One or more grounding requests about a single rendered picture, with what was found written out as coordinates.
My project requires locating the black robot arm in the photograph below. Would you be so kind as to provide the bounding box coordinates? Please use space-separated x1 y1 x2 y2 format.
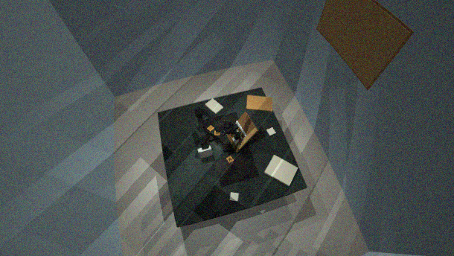
194 107 239 150

